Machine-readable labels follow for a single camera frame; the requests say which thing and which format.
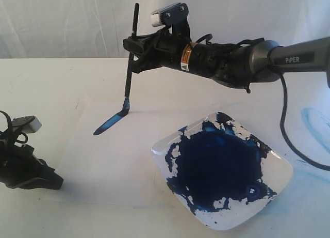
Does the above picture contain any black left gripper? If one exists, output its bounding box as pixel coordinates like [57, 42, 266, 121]
[1, 136, 64, 190]

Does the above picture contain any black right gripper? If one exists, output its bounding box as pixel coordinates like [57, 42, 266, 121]
[123, 28, 232, 79]

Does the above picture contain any black paintbrush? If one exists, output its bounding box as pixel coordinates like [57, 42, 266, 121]
[121, 3, 139, 117]

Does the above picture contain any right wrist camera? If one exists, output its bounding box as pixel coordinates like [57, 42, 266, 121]
[151, 3, 189, 27]

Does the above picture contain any white square paint plate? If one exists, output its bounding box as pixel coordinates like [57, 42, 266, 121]
[151, 112, 293, 231]

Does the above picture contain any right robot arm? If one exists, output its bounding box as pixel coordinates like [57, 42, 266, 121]
[123, 28, 329, 89]

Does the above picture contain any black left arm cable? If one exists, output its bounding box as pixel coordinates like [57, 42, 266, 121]
[0, 110, 28, 146]

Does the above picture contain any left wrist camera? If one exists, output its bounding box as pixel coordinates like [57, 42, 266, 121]
[12, 116, 42, 134]

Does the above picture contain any white paper sheet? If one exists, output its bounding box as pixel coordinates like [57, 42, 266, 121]
[45, 98, 183, 210]

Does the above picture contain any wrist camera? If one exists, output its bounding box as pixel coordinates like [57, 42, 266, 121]
[151, 3, 189, 27]
[12, 116, 42, 134]

